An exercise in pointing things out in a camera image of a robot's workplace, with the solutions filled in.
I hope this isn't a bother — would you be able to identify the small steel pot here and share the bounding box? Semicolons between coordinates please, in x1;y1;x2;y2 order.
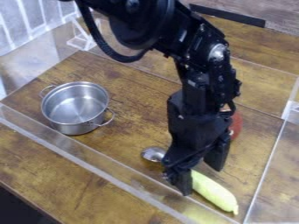
39;81;115;136

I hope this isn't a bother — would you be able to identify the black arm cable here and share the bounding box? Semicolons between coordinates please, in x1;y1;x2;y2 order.
73;0;149;64

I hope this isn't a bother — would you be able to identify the black strip on table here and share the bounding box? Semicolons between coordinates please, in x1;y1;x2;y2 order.
191;3;267;28

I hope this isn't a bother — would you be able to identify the clear acrylic triangle stand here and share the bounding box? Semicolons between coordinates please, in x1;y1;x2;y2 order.
67;18;96;51

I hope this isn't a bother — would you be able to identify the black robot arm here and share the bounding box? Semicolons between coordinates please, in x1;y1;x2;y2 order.
60;0;242;195

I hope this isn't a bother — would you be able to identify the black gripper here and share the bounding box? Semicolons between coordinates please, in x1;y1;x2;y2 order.
163;91;232;196

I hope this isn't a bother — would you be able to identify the red toy mushroom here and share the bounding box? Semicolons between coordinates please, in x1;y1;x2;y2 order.
228;111;243;140

